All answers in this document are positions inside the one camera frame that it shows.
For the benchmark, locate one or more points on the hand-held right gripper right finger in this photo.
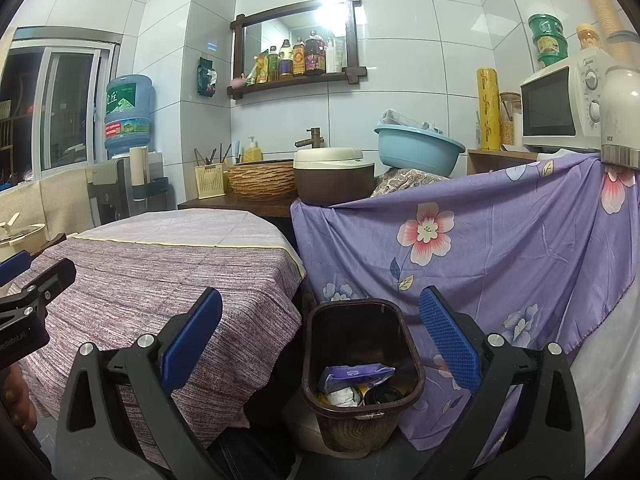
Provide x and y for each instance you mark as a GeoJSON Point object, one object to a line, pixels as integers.
{"type": "Point", "coordinates": [450, 340]}

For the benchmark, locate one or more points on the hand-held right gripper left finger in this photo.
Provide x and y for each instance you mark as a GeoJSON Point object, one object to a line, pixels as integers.
{"type": "Point", "coordinates": [192, 340]}

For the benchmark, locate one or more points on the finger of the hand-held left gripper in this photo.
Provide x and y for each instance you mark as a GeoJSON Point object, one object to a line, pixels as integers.
{"type": "Point", "coordinates": [15, 267]}
{"type": "Point", "coordinates": [55, 275]}

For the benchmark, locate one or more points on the dark brown trash bin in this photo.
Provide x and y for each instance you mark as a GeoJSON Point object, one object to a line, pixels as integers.
{"type": "Point", "coordinates": [360, 330]}

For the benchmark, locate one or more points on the purple plastic wrapper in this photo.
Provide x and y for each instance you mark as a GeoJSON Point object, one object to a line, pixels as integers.
{"type": "Point", "coordinates": [355, 376]}

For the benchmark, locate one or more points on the white tissue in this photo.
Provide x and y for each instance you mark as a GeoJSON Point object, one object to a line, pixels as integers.
{"type": "Point", "coordinates": [342, 396]}

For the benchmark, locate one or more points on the person's left hand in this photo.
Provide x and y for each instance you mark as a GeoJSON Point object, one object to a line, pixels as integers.
{"type": "Point", "coordinates": [17, 395]}

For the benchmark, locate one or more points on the cream pot with lid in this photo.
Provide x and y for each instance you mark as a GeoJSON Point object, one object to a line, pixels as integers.
{"type": "Point", "coordinates": [20, 240]}

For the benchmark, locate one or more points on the purple striped tablecloth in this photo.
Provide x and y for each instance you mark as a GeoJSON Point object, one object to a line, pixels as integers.
{"type": "Point", "coordinates": [150, 270]}

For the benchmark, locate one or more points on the purple floral cloth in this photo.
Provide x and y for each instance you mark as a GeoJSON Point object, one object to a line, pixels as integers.
{"type": "Point", "coordinates": [500, 270]}

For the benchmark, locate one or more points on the water dispenser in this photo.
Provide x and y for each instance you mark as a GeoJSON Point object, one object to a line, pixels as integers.
{"type": "Point", "coordinates": [107, 195]}

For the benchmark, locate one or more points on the person's leg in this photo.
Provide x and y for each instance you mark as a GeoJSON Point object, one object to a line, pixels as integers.
{"type": "Point", "coordinates": [255, 460]}

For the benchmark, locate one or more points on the dark wooden counter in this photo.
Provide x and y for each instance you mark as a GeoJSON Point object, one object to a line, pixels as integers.
{"type": "Point", "coordinates": [230, 205]}

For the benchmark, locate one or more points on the beige chopstick holder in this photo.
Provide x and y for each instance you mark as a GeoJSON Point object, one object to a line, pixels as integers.
{"type": "Point", "coordinates": [210, 182]}

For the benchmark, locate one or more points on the brown patterned cloth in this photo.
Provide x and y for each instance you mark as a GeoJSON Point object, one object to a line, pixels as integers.
{"type": "Point", "coordinates": [405, 182]}

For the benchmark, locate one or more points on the sliding window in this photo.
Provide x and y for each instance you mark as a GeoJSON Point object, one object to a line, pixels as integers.
{"type": "Point", "coordinates": [65, 105]}

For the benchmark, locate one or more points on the woven basket sink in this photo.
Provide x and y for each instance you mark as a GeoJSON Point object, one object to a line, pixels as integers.
{"type": "Point", "coordinates": [262, 182]}

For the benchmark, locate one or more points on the blue water jug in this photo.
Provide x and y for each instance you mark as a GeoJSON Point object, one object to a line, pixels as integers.
{"type": "Point", "coordinates": [129, 115]}

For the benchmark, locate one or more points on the bunch of chopsticks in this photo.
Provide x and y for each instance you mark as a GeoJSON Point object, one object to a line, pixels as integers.
{"type": "Point", "coordinates": [212, 156]}

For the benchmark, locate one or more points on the wooden cabinet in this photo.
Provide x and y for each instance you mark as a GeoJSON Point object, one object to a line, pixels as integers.
{"type": "Point", "coordinates": [500, 160]}

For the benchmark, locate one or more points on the light blue basin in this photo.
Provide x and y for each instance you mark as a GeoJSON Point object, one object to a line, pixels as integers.
{"type": "Point", "coordinates": [417, 152]}

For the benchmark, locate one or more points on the yellow soap dispenser bottle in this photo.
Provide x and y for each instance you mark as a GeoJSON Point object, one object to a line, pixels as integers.
{"type": "Point", "coordinates": [253, 152]}

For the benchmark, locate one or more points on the brown and white rice cooker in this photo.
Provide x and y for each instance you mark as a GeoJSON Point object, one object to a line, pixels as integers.
{"type": "Point", "coordinates": [332, 180]}

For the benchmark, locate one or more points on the grey cloth in basin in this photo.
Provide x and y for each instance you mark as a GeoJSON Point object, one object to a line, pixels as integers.
{"type": "Point", "coordinates": [410, 122]}

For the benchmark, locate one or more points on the glass jar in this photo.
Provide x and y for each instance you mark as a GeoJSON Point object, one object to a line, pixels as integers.
{"type": "Point", "coordinates": [510, 122]}

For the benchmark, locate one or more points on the yellow wrap roll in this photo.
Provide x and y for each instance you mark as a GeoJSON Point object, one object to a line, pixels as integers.
{"type": "Point", "coordinates": [488, 110]}

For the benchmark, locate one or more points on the bronze faucet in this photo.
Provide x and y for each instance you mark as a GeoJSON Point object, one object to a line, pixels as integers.
{"type": "Point", "coordinates": [314, 138]}

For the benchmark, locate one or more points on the dark green hanging bag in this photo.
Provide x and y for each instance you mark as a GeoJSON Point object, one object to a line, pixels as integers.
{"type": "Point", "coordinates": [206, 77]}

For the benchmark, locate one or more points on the white microwave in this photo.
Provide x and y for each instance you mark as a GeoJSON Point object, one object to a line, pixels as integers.
{"type": "Point", "coordinates": [550, 105]}

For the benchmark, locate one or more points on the small pink pot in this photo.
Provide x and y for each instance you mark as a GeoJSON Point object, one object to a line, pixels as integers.
{"type": "Point", "coordinates": [238, 81]}

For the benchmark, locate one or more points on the green seasoning packet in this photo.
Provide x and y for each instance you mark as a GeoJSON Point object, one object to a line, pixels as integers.
{"type": "Point", "coordinates": [250, 79]}

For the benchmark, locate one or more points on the wooden framed mirror shelf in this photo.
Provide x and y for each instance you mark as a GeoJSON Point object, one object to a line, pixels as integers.
{"type": "Point", "coordinates": [295, 82]}

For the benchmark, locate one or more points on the yellow seasoning packet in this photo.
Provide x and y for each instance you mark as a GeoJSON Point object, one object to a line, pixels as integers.
{"type": "Point", "coordinates": [261, 71]}

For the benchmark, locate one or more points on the white electric appliance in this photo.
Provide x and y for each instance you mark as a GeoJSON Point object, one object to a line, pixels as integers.
{"type": "Point", "coordinates": [622, 115]}

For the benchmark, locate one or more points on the green bottle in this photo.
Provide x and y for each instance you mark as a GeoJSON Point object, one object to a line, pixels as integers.
{"type": "Point", "coordinates": [273, 66]}

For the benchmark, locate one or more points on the amber sauce bottle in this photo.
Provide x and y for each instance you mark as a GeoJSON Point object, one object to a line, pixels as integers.
{"type": "Point", "coordinates": [299, 60]}

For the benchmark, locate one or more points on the green noodle cup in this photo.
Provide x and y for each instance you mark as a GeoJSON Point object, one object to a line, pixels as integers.
{"type": "Point", "coordinates": [551, 52]}
{"type": "Point", "coordinates": [546, 26]}

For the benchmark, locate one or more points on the dark soy sauce bottle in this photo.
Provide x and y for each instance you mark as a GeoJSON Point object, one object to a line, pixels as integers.
{"type": "Point", "coordinates": [315, 57]}

